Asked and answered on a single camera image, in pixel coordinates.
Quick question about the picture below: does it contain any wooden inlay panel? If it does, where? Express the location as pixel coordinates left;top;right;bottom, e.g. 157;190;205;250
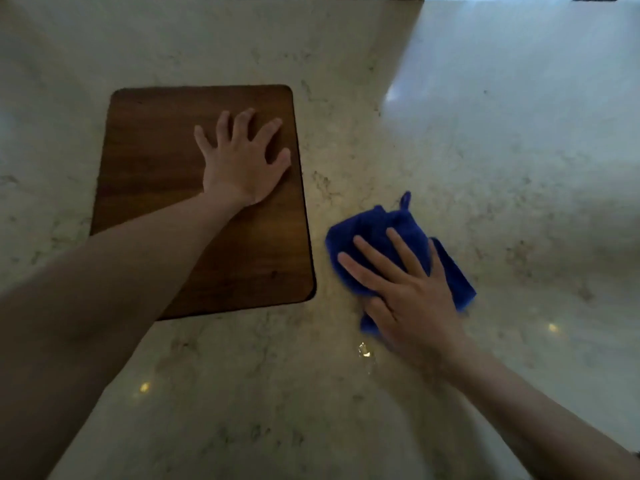
89;84;317;321

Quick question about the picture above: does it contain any blue cleaning cloth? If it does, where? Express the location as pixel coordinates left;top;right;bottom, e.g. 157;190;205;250
325;191;477;338

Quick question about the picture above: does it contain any person's right forearm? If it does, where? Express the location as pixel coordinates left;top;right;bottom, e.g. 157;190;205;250
447;344;640;480

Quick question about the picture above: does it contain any person's left forearm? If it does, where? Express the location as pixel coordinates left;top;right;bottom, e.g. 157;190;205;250
0;192;246;480

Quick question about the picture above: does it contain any person's right hand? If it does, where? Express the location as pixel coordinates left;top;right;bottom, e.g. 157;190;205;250
337;227;469;383

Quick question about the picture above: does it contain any person's left hand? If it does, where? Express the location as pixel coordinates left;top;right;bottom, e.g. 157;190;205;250
193;108;293;208

